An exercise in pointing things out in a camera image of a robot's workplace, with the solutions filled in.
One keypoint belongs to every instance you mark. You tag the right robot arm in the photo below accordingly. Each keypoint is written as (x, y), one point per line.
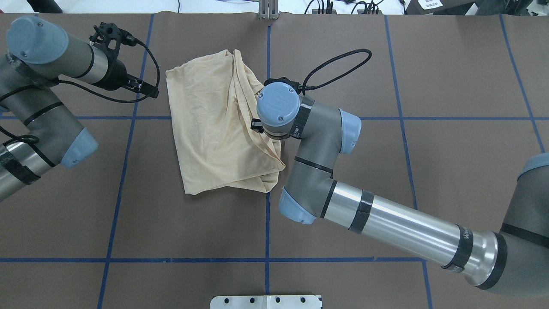
(512, 261)

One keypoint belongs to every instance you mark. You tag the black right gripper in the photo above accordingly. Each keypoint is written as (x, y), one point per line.
(256, 125)

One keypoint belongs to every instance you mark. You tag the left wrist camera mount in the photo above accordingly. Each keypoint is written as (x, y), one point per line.
(108, 38)

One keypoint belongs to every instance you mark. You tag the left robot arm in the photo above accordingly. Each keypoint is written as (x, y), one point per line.
(40, 56)

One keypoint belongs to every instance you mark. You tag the beige long-sleeve printed shirt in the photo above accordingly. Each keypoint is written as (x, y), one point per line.
(213, 100)

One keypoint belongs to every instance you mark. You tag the black box with white label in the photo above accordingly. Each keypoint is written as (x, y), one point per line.
(438, 7)

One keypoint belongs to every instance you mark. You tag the grey metal camera post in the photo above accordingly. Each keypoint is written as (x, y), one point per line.
(268, 9)

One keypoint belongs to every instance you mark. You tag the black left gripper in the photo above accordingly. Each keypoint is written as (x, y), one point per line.
(115, 76)

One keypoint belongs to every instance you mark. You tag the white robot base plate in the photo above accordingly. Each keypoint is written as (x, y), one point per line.
(267, 302)

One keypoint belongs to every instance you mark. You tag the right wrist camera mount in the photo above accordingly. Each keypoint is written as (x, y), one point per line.
(295, 85)

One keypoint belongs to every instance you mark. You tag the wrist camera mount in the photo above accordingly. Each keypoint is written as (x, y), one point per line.
(295, 85)
(108, 38)

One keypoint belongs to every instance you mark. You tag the black cylinder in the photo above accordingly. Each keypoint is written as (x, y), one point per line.
(45, 6)

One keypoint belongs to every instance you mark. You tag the brown table mat blue grid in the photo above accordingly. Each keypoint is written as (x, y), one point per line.
(452, 108)

